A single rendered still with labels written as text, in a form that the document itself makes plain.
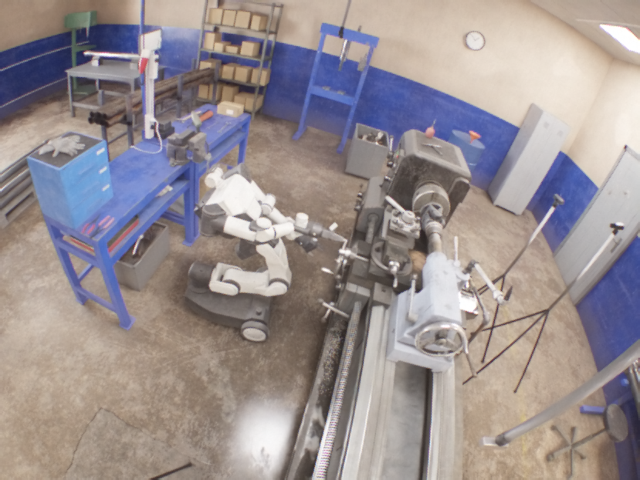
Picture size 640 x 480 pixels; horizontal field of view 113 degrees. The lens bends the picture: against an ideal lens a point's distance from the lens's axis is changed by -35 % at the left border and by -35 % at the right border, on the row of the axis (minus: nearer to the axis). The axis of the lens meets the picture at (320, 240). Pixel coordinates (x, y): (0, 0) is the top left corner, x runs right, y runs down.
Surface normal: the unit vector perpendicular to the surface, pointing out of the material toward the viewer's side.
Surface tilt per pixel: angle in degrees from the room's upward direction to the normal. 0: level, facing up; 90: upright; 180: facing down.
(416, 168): 90
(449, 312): 0
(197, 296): 0
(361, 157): 90
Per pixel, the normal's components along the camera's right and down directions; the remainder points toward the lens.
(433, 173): -0.22, 0.60
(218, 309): 0.23, -0.73
